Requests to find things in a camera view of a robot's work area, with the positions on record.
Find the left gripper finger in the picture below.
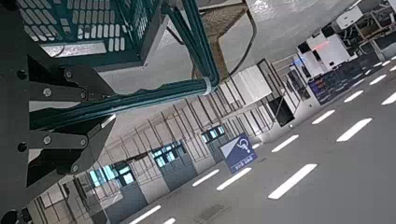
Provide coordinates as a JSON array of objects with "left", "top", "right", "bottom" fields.
[
  {"left": 27, "top": 55, "right": 117, "bottom": 104},
  {"left": 27, "top": 113, "right": 117, "bottom": 189}
]

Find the plastic crate with handle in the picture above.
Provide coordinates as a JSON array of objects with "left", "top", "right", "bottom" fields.
[{"left": 17, "top": 0, "right": 220, "bottom": 130}]

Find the ceiling light strip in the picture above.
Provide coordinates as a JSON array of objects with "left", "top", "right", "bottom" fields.
[
  {"left": 271, "top": 133, "right": 300, "bottom": 153},
  {"left": 191, "top": 169, "right": 220, "bottom": 188},
  {"left": 216, "top": 167, "right": 252, "bottom": 191},
  {"left": 335, "top": 117, "right": 374, "bottom": 143},
  {"left": 311, "top": 109, "right": 336, "bottom": 126},
  {"left": 343, "top": 90, "right": 364, "bottom": 104},
  {"left": 267, "top": 162, "right": 318, "bottom": 201},
  {"left": 129, "top": 204, "right": 163, "bottom": 224}
]

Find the blue wheelchair sign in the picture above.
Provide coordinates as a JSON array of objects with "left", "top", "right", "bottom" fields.
[{"left": 219, "top": 133, "right": 260, "bottom": 175}]

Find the white panel box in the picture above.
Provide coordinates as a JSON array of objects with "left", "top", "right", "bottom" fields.
[{"left": 232, "top": 64, "right": 274, "bottom": 105}]

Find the wicker chair with metal frame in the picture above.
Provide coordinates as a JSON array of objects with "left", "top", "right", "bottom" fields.
[{"left": 166, "top": 0, "right": 260, "bottom": 80}]

